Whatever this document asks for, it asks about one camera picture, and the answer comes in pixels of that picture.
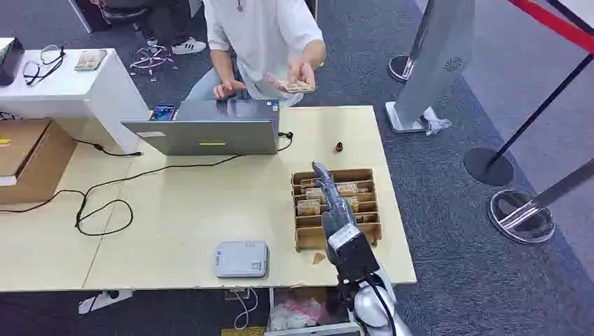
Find chrome chair base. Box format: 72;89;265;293
128;43;180;84

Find red barrier belt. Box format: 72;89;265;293
507;0;594;55

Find person with white shoe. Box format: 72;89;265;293
90;0;208;56

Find stack of brown cards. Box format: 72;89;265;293
277;79;317;95

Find chrome stanchion with shiny base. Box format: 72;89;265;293
486;159;594;246

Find grey flat square device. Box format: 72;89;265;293
214;240;270;279

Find white cable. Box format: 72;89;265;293
230;288;259;332

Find grey kiosk stand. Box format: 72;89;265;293
385;0;477;135

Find person's right hand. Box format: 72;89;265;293
212;78;248;101

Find short black cable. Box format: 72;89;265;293
72;138;144;158

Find white power strip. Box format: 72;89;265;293
77;289;134;316

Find person's left hand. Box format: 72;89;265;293
268;61;317;94

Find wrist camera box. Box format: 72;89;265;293
326;224;382;284

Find yellow sheet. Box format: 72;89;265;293
220;326;267;336

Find black box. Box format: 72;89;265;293
0;37;25;88

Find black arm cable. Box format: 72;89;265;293
363;273;398;336

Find chrome stanchion with dark base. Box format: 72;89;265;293
387;0;436;84

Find black stanchion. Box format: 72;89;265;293
463;53;594;188

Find white side table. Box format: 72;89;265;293
0;38;151;155

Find pile of brown cards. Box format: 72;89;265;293
74;48;109;72

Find cardboard box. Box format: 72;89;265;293
0;118;78;207

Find bin with plastic bags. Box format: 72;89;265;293
263;286;362;336

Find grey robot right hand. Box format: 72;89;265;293
311;160;359;241

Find clear plastic wrap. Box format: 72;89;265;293
419;106;453;137

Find black glasses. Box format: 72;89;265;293
22;44;67;88

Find long black power cable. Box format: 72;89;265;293
0;132;295;237

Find smartphone with blue screen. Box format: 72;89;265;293
148;104;178;123

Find silver laptop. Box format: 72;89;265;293
120;99;281;158

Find wooden card box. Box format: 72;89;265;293
291;167;383;253

